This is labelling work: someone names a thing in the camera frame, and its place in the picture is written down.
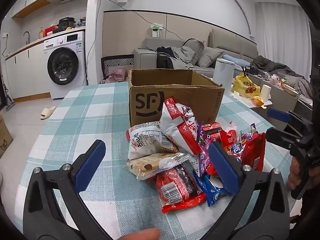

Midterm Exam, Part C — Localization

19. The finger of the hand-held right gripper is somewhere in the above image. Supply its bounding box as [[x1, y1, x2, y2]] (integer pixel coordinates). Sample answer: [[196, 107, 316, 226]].
[[266, 127, 304, 153], [267, 108, 312, 137]]

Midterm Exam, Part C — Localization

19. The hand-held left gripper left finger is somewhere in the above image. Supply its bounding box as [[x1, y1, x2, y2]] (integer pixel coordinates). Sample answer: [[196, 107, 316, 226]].
[[23, 140, 118, 240]]

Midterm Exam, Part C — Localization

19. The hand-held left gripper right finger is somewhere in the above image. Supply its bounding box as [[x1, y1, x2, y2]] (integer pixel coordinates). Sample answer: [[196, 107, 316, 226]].
[[209, 142, 292, 240]]

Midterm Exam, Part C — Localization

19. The red black snack packet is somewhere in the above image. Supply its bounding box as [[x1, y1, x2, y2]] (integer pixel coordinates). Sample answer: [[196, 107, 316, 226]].
[[155, 164, 207, 214]]

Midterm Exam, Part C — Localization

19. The large red white snack bag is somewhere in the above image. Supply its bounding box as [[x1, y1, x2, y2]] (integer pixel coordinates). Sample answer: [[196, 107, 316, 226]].
[[160, 97, 203, 155]]

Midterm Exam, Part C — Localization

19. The brown cardboard box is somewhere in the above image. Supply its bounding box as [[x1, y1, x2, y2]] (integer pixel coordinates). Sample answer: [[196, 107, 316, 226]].
[[128, 69, 225, 128]]

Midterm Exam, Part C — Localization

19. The person's right hand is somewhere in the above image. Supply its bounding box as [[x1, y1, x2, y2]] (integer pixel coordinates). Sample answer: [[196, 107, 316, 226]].
[[287, 155, 304, 190]]

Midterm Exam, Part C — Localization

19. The person's left hand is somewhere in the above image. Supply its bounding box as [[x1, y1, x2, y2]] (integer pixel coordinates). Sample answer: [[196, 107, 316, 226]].
[[118, 227, 162, 240]]

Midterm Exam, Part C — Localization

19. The low coffee table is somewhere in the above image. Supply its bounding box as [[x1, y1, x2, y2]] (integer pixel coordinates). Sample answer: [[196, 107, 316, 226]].
[[225, 72, 313, 130]]

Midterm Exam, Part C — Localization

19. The white paper cup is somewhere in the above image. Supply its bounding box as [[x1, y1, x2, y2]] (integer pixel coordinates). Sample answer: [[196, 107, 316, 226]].
[[260, 84, 272, 103]]

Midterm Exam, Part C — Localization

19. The blue snack packet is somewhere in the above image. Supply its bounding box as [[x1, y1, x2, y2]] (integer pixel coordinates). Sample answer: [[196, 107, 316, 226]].
[[192, 171, 233, 207]]

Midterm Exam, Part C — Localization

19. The purple snack packet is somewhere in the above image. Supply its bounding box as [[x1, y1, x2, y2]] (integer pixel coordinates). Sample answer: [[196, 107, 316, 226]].
[[190, 122, 215, 178]]

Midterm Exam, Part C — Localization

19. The wide red snack packet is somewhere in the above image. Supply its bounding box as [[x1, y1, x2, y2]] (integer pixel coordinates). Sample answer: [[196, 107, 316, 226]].
[[225, 132, 266, 172]]

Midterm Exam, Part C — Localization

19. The dark red snack packet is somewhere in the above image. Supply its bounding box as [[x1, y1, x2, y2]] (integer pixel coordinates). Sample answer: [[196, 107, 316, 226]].
[[201, 121, 223, 143]]

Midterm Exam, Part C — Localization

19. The yellow plastic bag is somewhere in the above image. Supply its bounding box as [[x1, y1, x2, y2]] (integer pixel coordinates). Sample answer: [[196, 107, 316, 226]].
[[231, 66, 260, 98]]

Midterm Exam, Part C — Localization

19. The dark grey blanket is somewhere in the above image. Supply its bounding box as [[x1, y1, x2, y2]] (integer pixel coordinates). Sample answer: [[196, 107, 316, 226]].
[[251, 55, 313, 100]]

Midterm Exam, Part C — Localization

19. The clear beige biscuit packet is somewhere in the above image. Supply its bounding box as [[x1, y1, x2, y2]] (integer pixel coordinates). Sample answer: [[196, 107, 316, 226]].
[[126, 152, 192, 180]]

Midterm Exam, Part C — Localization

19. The beige slipper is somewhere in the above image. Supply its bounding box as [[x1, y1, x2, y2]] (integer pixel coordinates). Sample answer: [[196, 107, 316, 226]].
[[40, 106, 57, 119]]

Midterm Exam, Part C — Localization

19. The white trash bin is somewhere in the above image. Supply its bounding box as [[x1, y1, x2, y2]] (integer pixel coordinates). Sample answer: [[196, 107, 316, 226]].
[[212, 58, 235, 89]]

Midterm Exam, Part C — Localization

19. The light blue pillow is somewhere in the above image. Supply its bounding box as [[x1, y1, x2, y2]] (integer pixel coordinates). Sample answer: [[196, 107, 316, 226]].
[[222, 54, 250, 67]]

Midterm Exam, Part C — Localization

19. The white curtain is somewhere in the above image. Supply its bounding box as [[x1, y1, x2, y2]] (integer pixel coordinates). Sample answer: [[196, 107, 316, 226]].
[[255, 2, 312, 65]]

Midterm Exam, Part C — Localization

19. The grey pillow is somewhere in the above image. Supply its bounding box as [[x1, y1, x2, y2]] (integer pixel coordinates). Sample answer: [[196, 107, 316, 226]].
[[197, 46, 224, 68], [181, 39, 205, 65]]

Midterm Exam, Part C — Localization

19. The printed cardboard box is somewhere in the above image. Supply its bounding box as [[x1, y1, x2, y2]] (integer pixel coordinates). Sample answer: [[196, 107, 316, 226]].
[[0, 114, 13, 158]]

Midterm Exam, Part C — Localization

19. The pink cloth pile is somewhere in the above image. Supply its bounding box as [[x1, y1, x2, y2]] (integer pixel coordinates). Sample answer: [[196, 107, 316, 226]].
[[105, 69, 126, 83]]

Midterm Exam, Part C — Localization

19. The white washing machine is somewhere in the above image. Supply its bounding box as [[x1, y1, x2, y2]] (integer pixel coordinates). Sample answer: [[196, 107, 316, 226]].
[[43, 30, 88, 100]]

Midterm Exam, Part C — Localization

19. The floor mop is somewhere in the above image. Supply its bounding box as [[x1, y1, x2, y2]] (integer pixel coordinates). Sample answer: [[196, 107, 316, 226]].
[[2, 82, 15, 112]]

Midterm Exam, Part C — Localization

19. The black white patterned basket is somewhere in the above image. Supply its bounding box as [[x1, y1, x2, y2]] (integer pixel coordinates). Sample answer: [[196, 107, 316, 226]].
[[101, 54, 135, 78]]

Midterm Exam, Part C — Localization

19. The white kitchen counter cabinet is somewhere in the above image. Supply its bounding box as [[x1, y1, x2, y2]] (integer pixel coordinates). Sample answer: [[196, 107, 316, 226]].
[[5, 40, 52, 100]]

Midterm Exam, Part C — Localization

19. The grey hooded jacket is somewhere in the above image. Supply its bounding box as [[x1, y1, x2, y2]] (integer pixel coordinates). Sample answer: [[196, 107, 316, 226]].
[[171, 46, 195, 70]]

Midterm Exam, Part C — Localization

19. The grey sofa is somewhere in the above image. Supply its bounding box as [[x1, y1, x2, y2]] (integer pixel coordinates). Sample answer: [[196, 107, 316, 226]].
[[132, 29, 258, 78]]

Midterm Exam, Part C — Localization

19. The black jacket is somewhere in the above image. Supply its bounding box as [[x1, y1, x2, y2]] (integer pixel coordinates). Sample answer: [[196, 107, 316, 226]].
[[156, 46, 175, 69]]

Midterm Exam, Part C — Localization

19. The red box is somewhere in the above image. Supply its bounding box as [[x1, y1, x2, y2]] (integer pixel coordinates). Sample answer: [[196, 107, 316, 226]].
[[44, 25, 58, 36]]

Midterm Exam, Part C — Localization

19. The black pressure cooker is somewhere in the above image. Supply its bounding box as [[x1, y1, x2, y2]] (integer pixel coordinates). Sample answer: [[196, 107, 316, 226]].
[[57, 17, 76, 32]]

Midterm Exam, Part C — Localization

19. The white green wall device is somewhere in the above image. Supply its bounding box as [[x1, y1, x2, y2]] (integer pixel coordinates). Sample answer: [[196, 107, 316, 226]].
[[150, 24, 163, 38]]

